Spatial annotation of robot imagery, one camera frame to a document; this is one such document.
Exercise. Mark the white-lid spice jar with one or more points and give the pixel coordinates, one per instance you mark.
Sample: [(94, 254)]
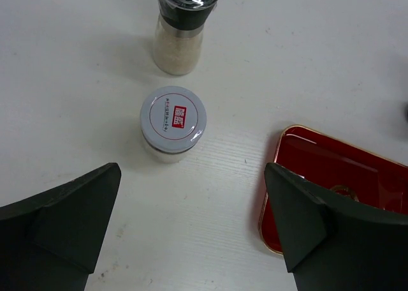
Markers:
[(172, 121)]

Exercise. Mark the red rectangular tray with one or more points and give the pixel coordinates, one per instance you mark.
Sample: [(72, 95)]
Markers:
[(342, 168)]

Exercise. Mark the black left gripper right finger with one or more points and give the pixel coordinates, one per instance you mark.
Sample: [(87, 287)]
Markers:
[(331, 242)]

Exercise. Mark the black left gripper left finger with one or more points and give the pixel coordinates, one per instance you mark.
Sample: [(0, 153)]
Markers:
[(52, 240)]

